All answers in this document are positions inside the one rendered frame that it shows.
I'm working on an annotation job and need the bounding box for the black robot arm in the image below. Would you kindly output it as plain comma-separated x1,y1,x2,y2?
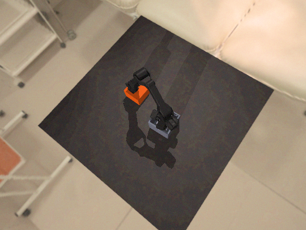
126,67,178,131

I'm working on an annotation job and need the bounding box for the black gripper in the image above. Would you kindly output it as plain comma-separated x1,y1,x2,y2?
150,109,179,124

